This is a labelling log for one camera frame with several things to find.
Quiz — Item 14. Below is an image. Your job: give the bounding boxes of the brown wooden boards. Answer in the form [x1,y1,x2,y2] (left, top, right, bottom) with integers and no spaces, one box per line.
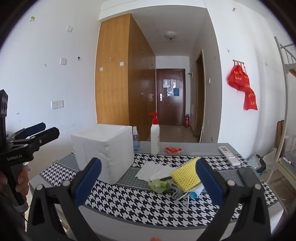
[276,120,287,149]

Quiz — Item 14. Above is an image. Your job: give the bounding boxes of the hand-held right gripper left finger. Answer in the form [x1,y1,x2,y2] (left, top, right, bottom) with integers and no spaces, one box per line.
[26,158,102,241]

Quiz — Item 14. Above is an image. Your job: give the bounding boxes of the white tote bag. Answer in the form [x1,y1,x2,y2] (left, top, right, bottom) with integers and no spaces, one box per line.
[264,148,284,172]

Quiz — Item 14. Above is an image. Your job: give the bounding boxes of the yellow foam net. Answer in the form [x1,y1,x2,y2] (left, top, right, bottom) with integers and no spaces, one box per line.
[171,157,204,192]

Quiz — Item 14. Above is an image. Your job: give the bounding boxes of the red snack packet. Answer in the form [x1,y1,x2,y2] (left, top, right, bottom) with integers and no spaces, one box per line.
[164,146,183,154]

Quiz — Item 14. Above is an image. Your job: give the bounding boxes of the white metal bed frame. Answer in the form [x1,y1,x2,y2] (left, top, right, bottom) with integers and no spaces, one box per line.
[268,36,296,181]

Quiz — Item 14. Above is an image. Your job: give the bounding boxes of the black smartphone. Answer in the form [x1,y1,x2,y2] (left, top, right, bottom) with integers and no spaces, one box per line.
[238,167,262,186]

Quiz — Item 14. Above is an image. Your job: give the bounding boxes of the dark brown entrance door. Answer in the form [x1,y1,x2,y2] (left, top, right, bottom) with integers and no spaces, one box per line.
[156,69,186,127]

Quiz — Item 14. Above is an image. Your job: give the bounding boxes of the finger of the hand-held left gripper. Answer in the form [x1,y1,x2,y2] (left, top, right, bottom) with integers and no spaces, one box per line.
[11,127,60,149]
[9,122,46,141]

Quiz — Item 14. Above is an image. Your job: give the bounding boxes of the person's left hand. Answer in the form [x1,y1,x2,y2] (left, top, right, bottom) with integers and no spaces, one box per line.
[17,165,30,201]

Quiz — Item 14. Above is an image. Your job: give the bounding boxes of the white pump bottle red pump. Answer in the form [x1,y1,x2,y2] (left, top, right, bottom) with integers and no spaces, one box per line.
[148,113,160,155]

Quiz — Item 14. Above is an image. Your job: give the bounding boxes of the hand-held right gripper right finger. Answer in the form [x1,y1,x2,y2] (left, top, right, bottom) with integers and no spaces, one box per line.
[195,158,271,241]

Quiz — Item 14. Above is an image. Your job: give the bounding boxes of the white remote control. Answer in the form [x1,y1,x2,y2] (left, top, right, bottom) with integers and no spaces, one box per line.
[218,146,241,166]

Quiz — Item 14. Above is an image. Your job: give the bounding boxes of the houndstooth tablecloth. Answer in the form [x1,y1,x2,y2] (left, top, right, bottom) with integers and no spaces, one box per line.
[40,151,281,227]

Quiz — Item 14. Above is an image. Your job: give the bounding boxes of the red hanging cloth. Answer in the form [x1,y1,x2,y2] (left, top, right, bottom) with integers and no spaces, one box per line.
[227,64,258,111]

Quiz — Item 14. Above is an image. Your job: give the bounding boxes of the wooden wardrobe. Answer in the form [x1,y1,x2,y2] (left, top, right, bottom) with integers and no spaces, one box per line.
[95,13,156,142]

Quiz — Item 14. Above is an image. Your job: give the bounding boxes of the blue face mask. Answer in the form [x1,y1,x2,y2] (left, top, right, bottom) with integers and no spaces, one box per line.
[180,184,205,200]

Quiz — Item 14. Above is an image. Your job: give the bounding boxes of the blue spray bottle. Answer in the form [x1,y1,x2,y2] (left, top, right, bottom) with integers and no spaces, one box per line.
[132,126,141,152]

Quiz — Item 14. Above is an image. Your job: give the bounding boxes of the white foam box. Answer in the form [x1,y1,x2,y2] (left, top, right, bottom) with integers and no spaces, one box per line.
[70,124,134,185]

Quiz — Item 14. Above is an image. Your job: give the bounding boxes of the grey cloth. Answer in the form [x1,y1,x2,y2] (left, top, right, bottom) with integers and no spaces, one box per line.
[166,179,189,201]

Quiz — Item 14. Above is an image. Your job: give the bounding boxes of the wooden door frame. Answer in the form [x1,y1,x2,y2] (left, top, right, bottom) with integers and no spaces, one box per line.
[194,49,206,143]

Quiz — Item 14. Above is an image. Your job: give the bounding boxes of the white paper tissue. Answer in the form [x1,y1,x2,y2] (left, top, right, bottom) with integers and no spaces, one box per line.
[135,161,178,181]

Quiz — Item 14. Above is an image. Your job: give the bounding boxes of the green wrapper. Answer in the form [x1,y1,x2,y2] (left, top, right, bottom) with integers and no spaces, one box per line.
[148,179,170,193]

